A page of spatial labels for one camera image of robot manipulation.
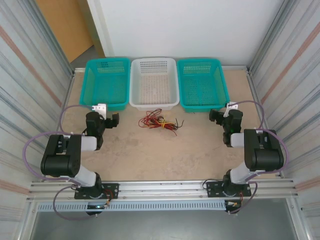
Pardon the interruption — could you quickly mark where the red cable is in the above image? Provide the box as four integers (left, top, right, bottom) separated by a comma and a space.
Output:
149, 124, 179, 137
138, 109, 163, 129

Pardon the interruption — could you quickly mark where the yellow cable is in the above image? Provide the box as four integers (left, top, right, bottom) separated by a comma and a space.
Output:
149, 119, 176, 130

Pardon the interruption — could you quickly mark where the teal plastic basket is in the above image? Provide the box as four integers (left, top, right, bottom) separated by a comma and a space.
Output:
176, 59, 231, 114
79, 57, 132, 113

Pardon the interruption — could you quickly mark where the white plastic basket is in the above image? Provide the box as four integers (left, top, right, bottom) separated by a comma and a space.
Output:
129, 57, 180, 112

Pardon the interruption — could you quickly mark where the wooden door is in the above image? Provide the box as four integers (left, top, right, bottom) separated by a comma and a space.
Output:
34, 0, 105, 64

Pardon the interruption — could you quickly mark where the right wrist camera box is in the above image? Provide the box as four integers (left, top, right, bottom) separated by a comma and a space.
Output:
224, 101, 239, 118

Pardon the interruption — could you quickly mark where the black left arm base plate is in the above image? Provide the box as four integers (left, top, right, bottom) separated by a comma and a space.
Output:
74, 183, 120, 200

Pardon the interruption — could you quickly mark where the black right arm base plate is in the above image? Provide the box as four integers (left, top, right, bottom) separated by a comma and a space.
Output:
206, 180, 252, 198

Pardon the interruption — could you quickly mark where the aluminium mounting rail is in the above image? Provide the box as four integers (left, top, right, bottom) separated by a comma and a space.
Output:
26, 178, 300, 203

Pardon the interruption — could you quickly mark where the white door frame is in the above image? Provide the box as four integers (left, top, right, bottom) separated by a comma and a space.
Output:
86, 0, 115, 58

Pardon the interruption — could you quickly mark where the grey slotted cable duct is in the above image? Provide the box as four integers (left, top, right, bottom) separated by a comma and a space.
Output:
36, 201, 227, 212

